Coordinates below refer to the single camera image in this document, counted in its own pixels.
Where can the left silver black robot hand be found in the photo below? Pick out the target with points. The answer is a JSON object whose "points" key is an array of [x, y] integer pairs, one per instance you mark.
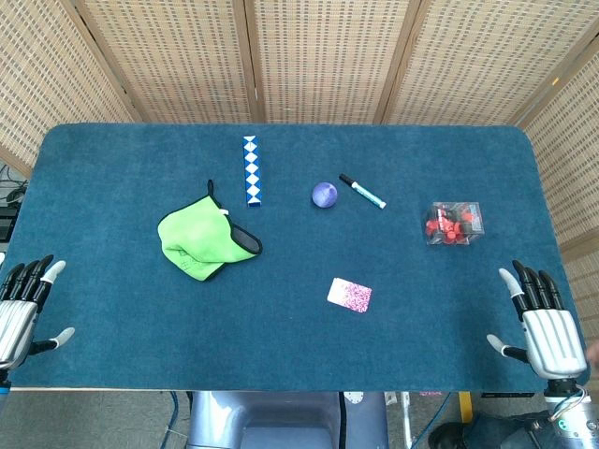
{"points": [[16, 318]]}

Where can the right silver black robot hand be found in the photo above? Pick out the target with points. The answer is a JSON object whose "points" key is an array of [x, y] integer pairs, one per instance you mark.
{"points": [[552, 337]]}

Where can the pink patterned card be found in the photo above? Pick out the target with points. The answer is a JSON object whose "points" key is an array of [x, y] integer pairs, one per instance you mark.
{"points": [[353, 297]]}

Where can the black box device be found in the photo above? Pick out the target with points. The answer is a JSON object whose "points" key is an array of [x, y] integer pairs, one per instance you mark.
{"points": [[7, 224]]}

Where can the blue jeans leg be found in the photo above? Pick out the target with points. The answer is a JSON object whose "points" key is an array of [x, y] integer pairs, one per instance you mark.
{"points": [[505, 430]]}

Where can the black shoe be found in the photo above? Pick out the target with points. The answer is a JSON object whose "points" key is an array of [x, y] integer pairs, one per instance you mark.
{"points": [[449, 435]]}

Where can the clear box of red pieces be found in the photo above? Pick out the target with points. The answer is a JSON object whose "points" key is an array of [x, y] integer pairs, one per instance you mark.
{"points": [[454, 224]]}

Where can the green microfiber cloth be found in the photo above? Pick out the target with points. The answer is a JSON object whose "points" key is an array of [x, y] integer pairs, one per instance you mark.
{"points": [[196, 234]]}

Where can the teal marker pen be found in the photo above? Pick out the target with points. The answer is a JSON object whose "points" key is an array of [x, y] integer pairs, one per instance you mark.
{"points": [[362, 191]]}

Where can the grey-blue robot torso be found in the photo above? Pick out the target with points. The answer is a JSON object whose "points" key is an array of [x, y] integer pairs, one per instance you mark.
{"points": [[262, 414]]}

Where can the blue felt table cover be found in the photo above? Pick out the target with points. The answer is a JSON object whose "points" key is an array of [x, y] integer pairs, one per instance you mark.
{"points": [[281, 346]]}

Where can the purple ball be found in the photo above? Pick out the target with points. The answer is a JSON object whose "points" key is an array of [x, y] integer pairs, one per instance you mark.
{"points": [[324, 195]]}

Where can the blue white snake puzzle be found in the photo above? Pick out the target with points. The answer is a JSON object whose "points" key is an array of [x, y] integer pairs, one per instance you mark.
{"points": [[252, 173]]}

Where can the woven wooden folding screen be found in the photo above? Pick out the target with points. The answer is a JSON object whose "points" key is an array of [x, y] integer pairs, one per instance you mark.
{"points": [[327, 56]]}

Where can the yellow post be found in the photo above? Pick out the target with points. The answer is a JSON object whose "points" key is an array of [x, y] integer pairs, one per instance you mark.
{"points": [[465, 407]]}

